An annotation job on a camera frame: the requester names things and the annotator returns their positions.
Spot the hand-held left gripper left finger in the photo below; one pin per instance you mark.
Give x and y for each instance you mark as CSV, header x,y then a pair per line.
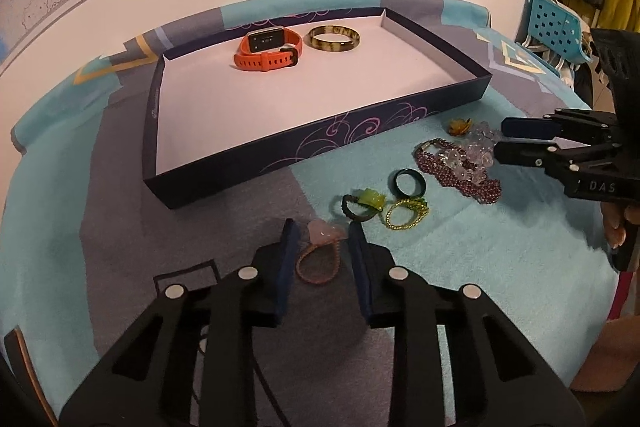
x,y
287,267

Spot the orange smart watch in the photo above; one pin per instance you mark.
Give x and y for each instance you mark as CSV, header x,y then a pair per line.
x,y
260,63

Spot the amber flower charm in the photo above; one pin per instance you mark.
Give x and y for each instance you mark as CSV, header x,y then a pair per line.
x,y
457,127

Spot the blue plastic basket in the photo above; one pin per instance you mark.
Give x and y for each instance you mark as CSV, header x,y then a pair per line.
x,y
550,22

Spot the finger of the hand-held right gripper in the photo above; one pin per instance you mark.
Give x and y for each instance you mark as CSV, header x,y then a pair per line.
x,y
515,151
525,126

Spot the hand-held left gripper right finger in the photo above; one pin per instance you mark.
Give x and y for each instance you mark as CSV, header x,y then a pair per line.
x,y
357,267

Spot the dark blue tray box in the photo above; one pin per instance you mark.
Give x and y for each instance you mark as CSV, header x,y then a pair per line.
x,y
300,82

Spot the tortoiseshell bangle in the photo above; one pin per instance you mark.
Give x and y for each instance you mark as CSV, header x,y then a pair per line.
x,y
332,49

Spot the wooden edged dark board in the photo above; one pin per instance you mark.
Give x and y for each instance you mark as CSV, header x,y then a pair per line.
x,y
25,367

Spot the person's right forearm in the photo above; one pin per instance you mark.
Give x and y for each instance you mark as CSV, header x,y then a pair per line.
x,y
605,357

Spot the person's right hand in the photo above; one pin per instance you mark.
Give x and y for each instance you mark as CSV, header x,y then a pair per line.
x,y
611,227

